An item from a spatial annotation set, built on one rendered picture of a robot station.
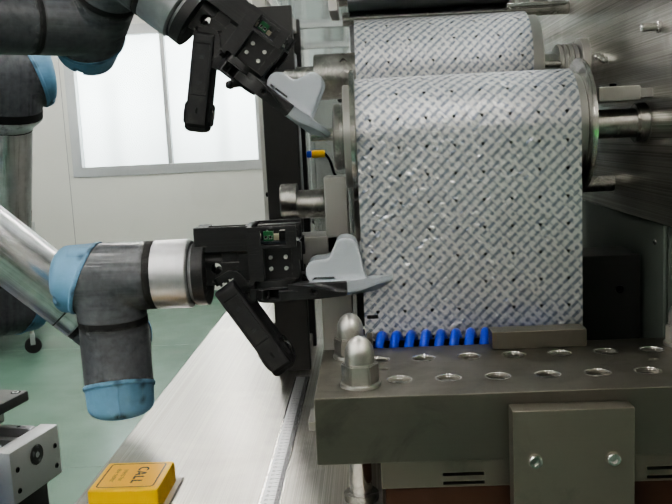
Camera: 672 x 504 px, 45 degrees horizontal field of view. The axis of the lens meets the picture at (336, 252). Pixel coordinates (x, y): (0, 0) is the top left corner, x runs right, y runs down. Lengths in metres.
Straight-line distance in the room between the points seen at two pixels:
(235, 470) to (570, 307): 0.40
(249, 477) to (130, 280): 0.24
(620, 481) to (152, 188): 6.09
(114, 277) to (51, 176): 6.03
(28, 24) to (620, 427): 0.74
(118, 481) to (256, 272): 0.25
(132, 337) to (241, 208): 5.65
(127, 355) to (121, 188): 5.84
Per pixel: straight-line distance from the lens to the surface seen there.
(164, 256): 0.87
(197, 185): 6.58
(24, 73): 1.39
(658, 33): 0.95
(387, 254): 0.88
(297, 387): 1.17
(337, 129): 0.89
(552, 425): 0.71
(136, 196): 6.70
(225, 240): 0.87
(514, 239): 0.89
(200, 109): 0.95
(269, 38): 0.94
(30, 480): 1.50
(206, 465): 0.94
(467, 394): 0.71
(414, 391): 0.72
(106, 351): 0.91
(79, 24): 1.02
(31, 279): 1.02
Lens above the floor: 1.25
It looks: 8 degrees down
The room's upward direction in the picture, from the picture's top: 3 degrees counter-clockwise
